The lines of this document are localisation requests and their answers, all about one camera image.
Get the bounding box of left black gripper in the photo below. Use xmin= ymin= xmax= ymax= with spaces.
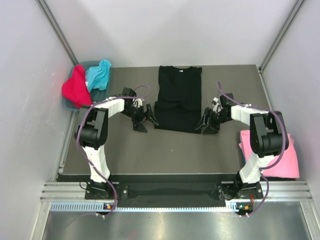
xmin=120 ymin=103 xmax=158 ymax=133

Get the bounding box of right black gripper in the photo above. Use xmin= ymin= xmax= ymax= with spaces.
xmin=195 ymin=107 xmax=231 ymax=135

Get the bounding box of black t shirt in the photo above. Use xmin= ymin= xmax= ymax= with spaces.
xmin=154 ymin=66 xmax=202 ymax=134

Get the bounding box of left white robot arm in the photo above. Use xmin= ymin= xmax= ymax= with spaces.
xmin=74 ymin=87 xmax=159 ymax=200

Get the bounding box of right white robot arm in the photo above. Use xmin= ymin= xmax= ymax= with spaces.
xmin=195 ymin=93 xmax=289 ymax=201

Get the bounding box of blue laundry basket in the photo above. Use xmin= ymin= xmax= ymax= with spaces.
xmin=61 ymin=60 xmax=111 ymax=112

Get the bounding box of teal t shirt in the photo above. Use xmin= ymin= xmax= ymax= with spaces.
xmin=85 ymin=59 xmax=112 ymax=92

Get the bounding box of red t shirt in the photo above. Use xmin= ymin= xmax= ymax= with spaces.
xmin=61 ymin=64 xmax=93 ymax=109

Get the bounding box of folded pink t shirt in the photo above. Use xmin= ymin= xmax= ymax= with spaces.
xmin=239 ymin=130 xmax=300 ymax=179

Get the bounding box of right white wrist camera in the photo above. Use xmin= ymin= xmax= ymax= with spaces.
xmin=211 ymin=97 xmax=222 ymax=113

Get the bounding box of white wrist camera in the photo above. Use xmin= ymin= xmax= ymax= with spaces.
xmin=132 ymin=98 xmax=145 ymax=108
xmin=211 ymin=97 xmax=222 ymax=113

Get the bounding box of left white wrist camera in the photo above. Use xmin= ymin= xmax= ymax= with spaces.
xmin=132 ymin=98 xmax=145 ymax=108

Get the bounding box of aluminium front rail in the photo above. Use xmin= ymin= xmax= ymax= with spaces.
xmin=40 ymin=181 xmax=313 ymax=202

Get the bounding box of slotted grey cable duct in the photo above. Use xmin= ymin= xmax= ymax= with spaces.
xmin=50 ymin=201 xmax=250 ymax=213

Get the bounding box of left aluminium frame post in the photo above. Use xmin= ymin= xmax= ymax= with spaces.
xmin=36 ymin=0 xmax=79 ymax=66

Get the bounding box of aluminium frame post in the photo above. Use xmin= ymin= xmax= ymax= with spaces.
xmin=36 ymin=0 xmax=79 ymax=66
xmin=258 ymin=0 xmax=306 ymax=74

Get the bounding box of right aluminium frame post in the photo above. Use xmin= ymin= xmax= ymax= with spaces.
xmin=258 ymin=0 xmax=306 ymax=74

